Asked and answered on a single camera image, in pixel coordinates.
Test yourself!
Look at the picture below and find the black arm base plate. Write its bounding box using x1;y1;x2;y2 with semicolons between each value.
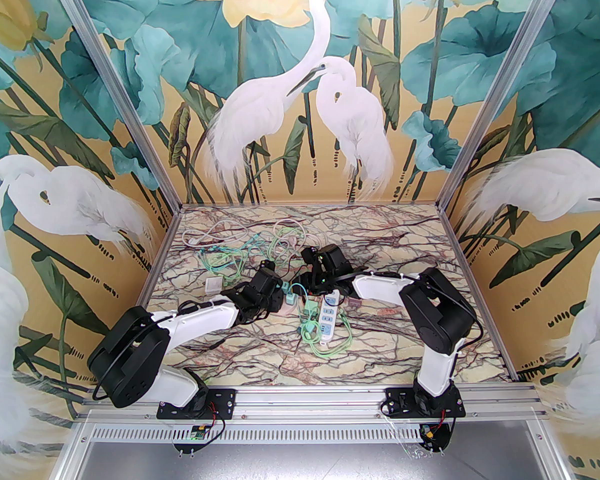
384;387;467;419
157;387;237;420

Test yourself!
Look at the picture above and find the white cable with plug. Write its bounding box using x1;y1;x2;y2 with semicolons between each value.
181;219;251;249

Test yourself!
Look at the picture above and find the aluminium rail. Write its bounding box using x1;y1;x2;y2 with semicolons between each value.
77;385;551;421

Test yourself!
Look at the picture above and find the grey metal shelf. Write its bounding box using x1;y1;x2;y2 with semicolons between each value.
55;443;571;480

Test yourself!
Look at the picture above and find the teal USB cable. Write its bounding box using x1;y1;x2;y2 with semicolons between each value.
240;233;276;269

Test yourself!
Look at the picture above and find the small circuit board with wires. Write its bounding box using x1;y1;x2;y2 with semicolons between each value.
172;420;226;456
415;420;453;456

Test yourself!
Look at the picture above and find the white blue power strip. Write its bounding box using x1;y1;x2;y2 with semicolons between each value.
316;289;342;345

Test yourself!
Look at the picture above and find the white perforated strip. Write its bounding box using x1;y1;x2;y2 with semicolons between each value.
82;425;423;444

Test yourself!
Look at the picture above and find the aluminium frame post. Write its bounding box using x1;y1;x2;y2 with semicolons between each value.
436;0;575;211
45;0;183;211

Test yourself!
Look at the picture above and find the light green USB cable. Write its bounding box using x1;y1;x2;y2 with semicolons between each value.
299;313;353;360
197;245;251;275

